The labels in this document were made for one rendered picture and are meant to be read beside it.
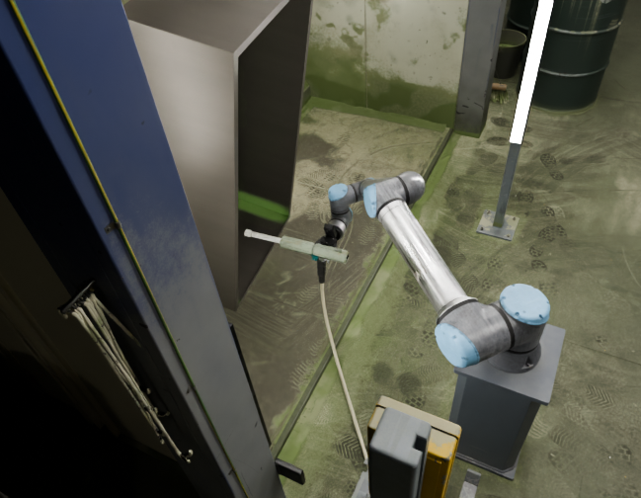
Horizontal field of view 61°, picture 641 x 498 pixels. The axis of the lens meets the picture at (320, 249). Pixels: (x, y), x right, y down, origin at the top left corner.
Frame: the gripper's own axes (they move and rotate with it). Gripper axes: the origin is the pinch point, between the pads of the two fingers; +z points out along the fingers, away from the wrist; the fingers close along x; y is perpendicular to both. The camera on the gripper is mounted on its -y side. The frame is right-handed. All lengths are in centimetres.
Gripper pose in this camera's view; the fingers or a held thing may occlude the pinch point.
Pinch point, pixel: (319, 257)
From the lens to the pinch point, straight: 239.7
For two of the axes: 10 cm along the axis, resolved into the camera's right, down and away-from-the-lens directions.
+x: -9.4, -2.3, 2.4
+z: -3.3, 6.2, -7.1
